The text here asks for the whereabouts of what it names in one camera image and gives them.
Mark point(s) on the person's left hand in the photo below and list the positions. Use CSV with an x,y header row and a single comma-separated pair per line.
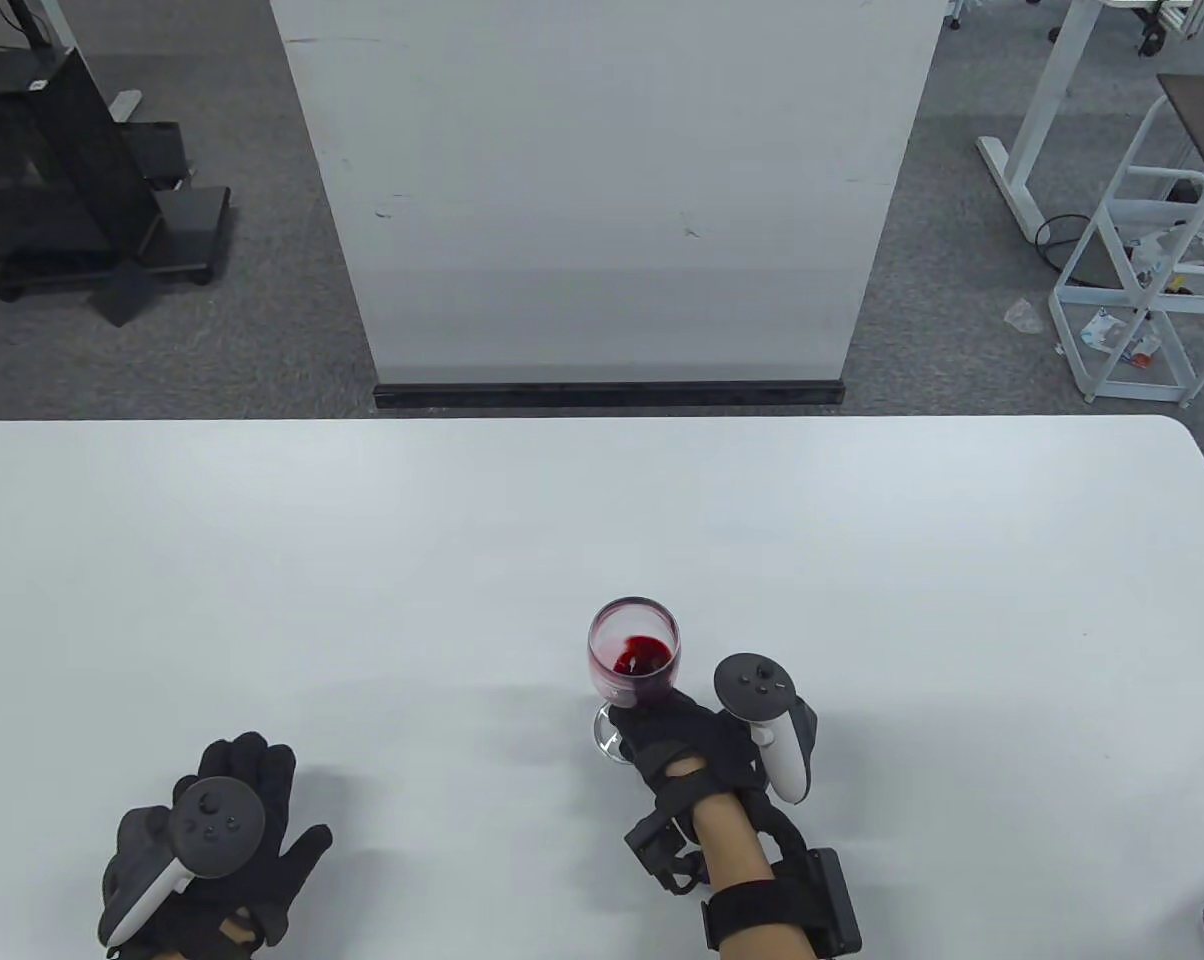
x,y
260,790

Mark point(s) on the grey and white left controller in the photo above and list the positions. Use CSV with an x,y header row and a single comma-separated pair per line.
x,y
217,825

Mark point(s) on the small black box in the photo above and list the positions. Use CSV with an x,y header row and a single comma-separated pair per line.
x,y
157,150

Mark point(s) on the person's right hand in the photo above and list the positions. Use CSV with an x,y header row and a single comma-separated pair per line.
x,y
692,735

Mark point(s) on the black flat floor piece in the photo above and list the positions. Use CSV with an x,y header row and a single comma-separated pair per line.
x,y
122,295

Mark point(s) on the black equipment stand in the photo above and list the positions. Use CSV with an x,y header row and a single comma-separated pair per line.
x,y
52,170

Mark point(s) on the person's right forearm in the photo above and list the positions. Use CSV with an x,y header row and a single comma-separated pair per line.
x,y
732,840

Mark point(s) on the orange capped small bottle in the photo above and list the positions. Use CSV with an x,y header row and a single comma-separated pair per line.
x,y
1145,350

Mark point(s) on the grey and white right controller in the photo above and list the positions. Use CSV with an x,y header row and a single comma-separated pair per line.
x,y
755,685

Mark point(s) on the white table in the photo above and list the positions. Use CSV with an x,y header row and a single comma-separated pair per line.
x,y
562,520

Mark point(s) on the white stand foot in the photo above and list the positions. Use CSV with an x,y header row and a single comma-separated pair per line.
x,y
125,103

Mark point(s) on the white metal cart frame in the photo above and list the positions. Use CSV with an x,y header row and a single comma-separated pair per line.
x,y
1072,345

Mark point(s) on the aluminium frame with casters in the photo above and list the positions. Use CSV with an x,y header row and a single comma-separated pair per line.
x,y
1197,15

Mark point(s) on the black wheeled cart platform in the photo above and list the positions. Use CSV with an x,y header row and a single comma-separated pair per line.
x,y
187,225

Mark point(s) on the clear plastic wrap scrap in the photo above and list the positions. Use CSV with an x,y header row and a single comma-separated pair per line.
x,y
1024,317

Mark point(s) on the white partition board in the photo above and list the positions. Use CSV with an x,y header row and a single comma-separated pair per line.
x,y
602,200

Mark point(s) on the black partition base bar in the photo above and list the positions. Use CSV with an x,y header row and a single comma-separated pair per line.
x,y
602,396

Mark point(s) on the white desk leg frame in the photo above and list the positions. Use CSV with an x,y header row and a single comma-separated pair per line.
x,y
1047,90

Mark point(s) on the grey and white controller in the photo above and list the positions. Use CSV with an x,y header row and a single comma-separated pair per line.
x,y
217,825
755,685

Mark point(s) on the clear wine glass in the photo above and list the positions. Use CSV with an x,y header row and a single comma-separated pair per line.
x,y
632,635

